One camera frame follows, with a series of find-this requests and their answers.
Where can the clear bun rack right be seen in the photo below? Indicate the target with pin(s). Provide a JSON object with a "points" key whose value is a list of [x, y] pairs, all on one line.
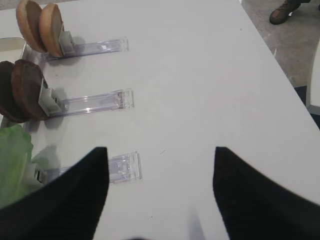
{"points": [[72, 50]]}

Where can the green lettuce leaf right rack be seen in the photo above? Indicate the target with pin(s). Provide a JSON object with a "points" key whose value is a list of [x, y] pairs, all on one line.
{"points": [[18, 174]]}

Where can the clear patty rack right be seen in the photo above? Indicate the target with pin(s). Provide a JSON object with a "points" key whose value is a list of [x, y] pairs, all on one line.
{"points": [[55, 107]]}

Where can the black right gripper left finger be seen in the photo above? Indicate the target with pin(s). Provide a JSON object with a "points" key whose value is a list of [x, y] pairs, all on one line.
{"points": [[68, 208]]}

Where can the brown shoe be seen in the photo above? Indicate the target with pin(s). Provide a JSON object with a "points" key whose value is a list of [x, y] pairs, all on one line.
{"points": [[282, 13]]}

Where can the white chair edge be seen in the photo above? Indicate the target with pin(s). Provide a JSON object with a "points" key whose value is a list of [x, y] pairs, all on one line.
{"points": [[313, 87]]}

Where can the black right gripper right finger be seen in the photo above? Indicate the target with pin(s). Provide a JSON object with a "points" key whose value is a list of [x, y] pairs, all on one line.
{"points": [[253, 207]]}

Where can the brown meat patty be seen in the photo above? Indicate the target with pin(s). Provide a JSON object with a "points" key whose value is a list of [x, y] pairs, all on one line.
{"points": [[27, 79], [8, 105]]}

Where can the white metal tray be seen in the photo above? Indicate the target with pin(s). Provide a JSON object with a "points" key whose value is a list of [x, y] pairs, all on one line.
{"points": [[11, 48]]}

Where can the clear lettuce rack right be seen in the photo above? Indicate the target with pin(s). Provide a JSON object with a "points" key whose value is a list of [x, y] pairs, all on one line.
{"points": [[122, 168]]}

